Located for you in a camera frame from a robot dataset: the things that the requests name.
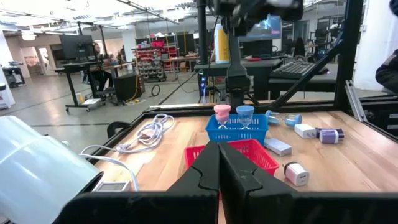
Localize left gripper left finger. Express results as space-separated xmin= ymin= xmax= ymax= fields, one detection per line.
xmin=52 ymin=141 xmax=220 ymax=224

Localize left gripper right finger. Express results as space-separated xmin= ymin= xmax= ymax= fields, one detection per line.
xmin=219 ymin=141 xmax=398 ymax=224

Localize white rectangular box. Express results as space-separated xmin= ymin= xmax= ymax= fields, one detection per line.
xmin=263 ymin=137 xmax=293 ymax=157

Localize pink hourglass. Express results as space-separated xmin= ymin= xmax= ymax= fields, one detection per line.
xmin=213 ymin=104 xmax=232 ymax=130

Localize white charger black band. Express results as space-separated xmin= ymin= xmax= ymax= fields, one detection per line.
xmin=282 ymin=161 xmax=310 ymax=187

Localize red plastic basket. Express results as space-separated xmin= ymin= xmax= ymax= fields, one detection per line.
xmin=184 ymin=138 xmax=280 ymax=177

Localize blue plastic basket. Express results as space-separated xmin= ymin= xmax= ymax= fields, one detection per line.
xmin=205 ymin=114 xmax=269 ymax=144

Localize white USB charger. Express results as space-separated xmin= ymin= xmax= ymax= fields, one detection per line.
xmin=294 ymin=123 xmax=317 ymax=139

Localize purple USB charger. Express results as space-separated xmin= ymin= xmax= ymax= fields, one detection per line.
xmin=319 ymin=129 xmax=340 ymax=144

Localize purple and white device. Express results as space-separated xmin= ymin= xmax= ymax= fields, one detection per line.
xmin=315 ymin=127 xmax=345 ymax=140

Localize black computer tower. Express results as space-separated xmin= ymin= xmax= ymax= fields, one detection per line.
xmin=113 ymin=73 xmax=146 ymax=102

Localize black operator desk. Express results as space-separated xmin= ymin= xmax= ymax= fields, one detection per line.
xmin=194 ymin=58 xmax=338 ymax=100

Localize backlit computer keyboard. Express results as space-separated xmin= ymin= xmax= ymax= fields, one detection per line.
xmin=269 ymin=61 xmax=317 ymax=79

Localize red parts shelving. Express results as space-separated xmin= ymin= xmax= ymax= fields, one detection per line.
xmin=135 ymin=40 xmax=178 ymax=82

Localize white cylindrical lamp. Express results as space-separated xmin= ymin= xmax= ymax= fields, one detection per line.
xmin=0 ymin=115 xmax=105 ymax=224

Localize person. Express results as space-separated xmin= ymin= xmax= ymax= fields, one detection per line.
xmin=93 ymin=42 xmax=114 ymax=91
xmin=375 ymin=0 xmax=398 ymax=94

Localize white yellow bottle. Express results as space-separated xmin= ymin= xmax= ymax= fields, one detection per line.
xmin=214 ymin=23 xmax=231 ymax=65

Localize operator computer monitor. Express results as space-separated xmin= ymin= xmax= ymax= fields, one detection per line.
xmin=239 ymin=14 xmax=282 ymax=43

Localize black background desk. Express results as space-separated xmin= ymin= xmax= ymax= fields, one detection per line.
xmin=54 ymin=60 xmax=136 ymax=113

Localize black background monitor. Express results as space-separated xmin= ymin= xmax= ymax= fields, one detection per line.
xmin=58 ymin=34 xmax=96 ymax=62

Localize white inline cable controller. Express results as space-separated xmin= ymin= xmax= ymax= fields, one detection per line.
xmin=92 ymin=180 xmax=132 ymax=192

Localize coiled white cable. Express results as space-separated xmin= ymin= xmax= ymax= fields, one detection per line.
xmin=116 ymin=113 xmax=175 ymax=154

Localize thin white lamp cable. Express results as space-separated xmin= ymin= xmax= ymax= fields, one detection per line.
xmin=79 ymin=144 xmax=141 ymax=192

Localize silver aluminium rail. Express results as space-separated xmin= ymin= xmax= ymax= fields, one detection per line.
xmin=344 ymin=80 xmax=368 ymax=122

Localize black aluminium rig frame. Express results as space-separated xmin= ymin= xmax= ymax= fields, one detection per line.
xmin=107 ymin=0 xmax=398 ymax=156

